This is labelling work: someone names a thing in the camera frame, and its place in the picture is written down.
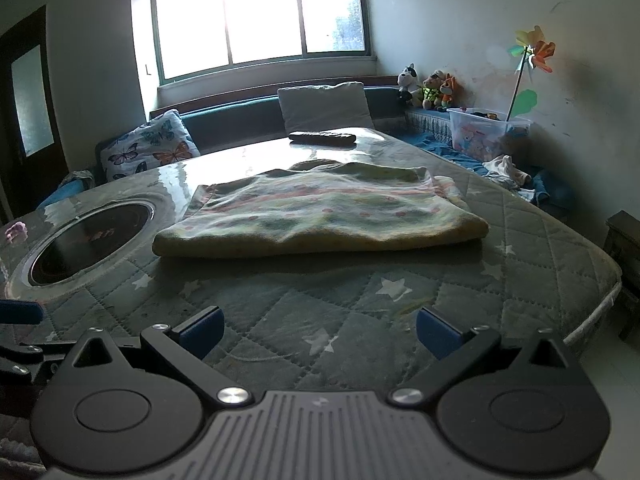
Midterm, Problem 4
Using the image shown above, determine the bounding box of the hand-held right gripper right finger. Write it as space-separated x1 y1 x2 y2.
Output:
390 306 576 407

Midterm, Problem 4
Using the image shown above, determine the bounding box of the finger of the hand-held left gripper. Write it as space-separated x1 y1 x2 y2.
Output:
0 342 72 387
0 299 45 327

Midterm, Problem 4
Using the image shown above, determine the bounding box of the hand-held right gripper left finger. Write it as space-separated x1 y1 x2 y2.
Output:
66 306 253 407

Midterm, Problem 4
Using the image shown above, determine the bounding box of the pale printed children's garment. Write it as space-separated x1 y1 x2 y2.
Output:
152 162 490 259

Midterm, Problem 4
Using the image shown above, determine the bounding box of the white clothes pile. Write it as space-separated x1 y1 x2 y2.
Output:
482 155 533 188

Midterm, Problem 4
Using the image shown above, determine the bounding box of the quilted star table cover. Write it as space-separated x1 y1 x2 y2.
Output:
0 127 623 480

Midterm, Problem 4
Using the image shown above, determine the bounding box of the black round induction cooker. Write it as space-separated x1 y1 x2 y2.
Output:
27 201 156 287

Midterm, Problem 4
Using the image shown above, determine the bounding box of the blue folded cloth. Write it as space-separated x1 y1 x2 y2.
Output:
36 170 97 211

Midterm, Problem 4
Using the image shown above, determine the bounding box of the blue fuzzy sofa blanket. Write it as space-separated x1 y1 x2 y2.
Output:
390 130 576 218

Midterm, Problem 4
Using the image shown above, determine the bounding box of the butterfly print pillow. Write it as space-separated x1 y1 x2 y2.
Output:
100 109 202 182

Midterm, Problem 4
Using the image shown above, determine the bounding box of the clear plastic storage box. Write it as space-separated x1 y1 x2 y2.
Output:
446 106 533 162

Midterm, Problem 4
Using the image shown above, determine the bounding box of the dark wooden door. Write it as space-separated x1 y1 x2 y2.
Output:
0 5 68 221

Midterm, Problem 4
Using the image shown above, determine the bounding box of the teal sofa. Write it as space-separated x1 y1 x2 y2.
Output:
37 75 576 221

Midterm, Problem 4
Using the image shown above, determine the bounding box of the black remote control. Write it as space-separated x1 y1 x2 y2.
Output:
288 131 357 147

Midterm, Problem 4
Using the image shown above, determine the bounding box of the bear plush with green vest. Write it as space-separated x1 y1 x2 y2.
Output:
422 70 446 110

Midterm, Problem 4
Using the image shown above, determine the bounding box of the orange fox plush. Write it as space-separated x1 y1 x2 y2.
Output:
437 74 461 112

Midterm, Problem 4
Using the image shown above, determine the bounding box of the black and white cow plush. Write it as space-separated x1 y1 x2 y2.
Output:
397 63 422 107

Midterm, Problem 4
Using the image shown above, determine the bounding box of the plain grey pillow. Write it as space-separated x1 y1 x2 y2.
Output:
276 81 376 135

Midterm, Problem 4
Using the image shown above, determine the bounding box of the colourful pinwheel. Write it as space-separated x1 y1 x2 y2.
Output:
505 25 557 122

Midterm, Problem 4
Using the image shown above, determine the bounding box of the large window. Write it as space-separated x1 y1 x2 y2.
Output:
131 0 377 86

